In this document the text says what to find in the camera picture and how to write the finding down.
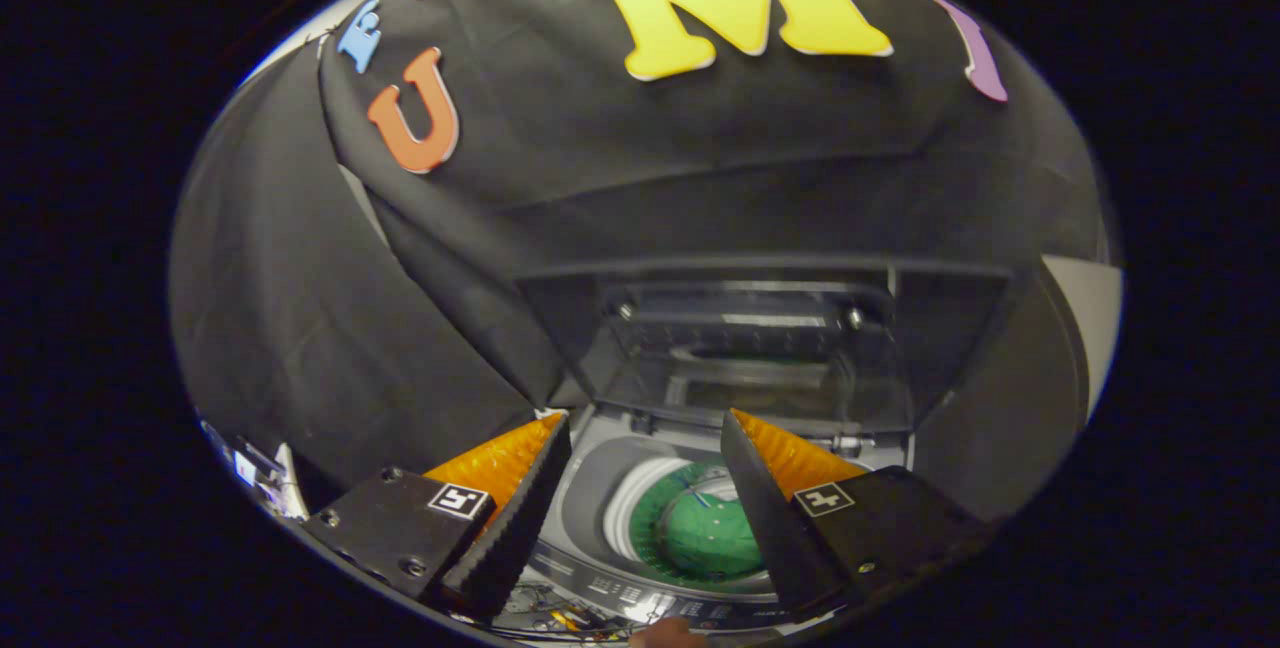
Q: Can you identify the green polo shirt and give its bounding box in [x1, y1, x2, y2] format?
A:
[650, 473, 769, 581]

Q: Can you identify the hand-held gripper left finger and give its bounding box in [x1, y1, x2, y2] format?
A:
[300, 412, 573, 621]

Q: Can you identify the thin black cable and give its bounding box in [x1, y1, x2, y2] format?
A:
[495, 583, 641, 641]

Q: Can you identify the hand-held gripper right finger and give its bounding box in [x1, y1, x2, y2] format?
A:
[720, 408, 991, 619]

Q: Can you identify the black backdrop cloth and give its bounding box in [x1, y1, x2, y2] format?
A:
[168, 0, 1111, 519]

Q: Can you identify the white and blue object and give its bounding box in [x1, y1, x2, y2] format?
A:
[200, 418, 311, 521]

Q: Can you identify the dark grey washing machine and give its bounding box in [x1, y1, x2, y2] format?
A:
[490, 403, 916, 641]

